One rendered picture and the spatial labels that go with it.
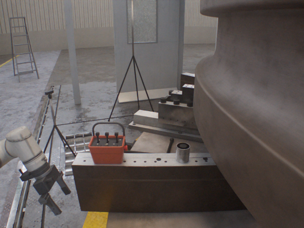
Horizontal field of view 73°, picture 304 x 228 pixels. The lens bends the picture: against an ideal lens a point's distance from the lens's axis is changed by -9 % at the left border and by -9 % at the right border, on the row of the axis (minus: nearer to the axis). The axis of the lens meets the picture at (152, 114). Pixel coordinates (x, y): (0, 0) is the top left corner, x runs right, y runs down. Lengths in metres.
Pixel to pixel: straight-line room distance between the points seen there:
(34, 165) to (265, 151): 0.79
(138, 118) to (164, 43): 2.24
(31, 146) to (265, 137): 0.81
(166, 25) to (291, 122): 3.85
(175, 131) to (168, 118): 0.19
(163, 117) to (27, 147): 1.63
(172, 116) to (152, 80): 2.30
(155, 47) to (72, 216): 3.32
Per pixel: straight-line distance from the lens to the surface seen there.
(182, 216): 1.54
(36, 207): 2.22
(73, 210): 2.08
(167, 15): 4.44
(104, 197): 1.48
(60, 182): 1.04
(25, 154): 0.91
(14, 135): 0.90
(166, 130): 2.39
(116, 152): 1.27
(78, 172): 1.39
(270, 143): 0.74
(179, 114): 2.23
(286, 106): 0.82
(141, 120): 2.51
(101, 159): 1.31
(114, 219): 1.53
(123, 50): 4.22
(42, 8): 14.58
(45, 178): 0.93
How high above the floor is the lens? 1.45
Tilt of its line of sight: 23 degrees down
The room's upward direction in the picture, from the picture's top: straight up
